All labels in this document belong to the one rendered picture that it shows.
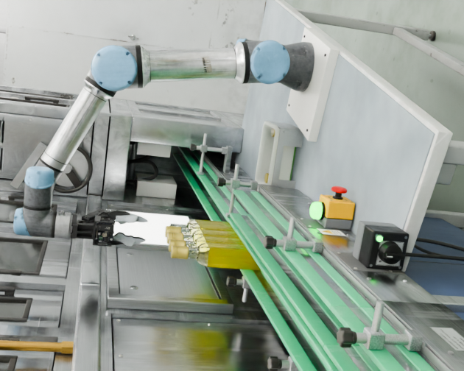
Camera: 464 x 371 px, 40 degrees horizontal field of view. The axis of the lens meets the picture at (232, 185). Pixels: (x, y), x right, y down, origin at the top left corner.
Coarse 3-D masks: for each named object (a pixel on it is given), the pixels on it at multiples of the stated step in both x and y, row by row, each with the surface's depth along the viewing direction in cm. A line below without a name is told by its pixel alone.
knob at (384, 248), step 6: (384, 246) 127; (390, 246) 126; (396, 246) 127; (384, 252) 126; (390, 252) 126; (396, 252) 127; (384, 258) 127; (390, 258) 126; (396, 258) 126; (402, 258) 126
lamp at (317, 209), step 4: (312, 204) 158; (316, 204) 157; (320, 204) 157; (324, 204) 158; (312, 208) 157; (316, 208) 157; (320, 208) 157; (324, 208) 157; (312, 212) 157; (316, 212) 157; (320, 212) 157; (324, 212) 157; (312, 216) 158; (316, 216) 157; (320, 216) 157
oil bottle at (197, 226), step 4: (196, 224) 191; (200, 224) 191; (204, 224) 192; (208, 224) 192; (192, 228) 188; (196, 228) 188; (200, 228) 187; (204, 228) 188; (208, 228) 188; (212, 228) 188; (216, 228) 189; (220, 228) 189; (224, 228) 190; (228, 228) 191; (232, 228) 191; (192, 232) 188
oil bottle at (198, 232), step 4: (196, 232) 184; (200, 232) 184; (204, 232) 184; (208, 232) 185; (212, 232) 185; (216, 232) 186; (220, 232) 186; (224, 232) 187; (228, 232) 187; (232, 232) 188; (192, 236) 183; (196, 236) 182; (216, 236) 183; (220, 236) 183; (224, 236) 183; (228, 236) 184; (232, 236) 184; (236, 236) 184; (192, 240) 183
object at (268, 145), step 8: (264, 128) 216; (264, 136) 216; (264, 144) 217; (272, 144) 217; (264, 152) 217; (272, 152) 218; (264, 160) 218; (272, 160) 202; (256, 168) 219; (264, 168) 219; (272, 168) 202; (256, 176) 219; (272, 176) 204
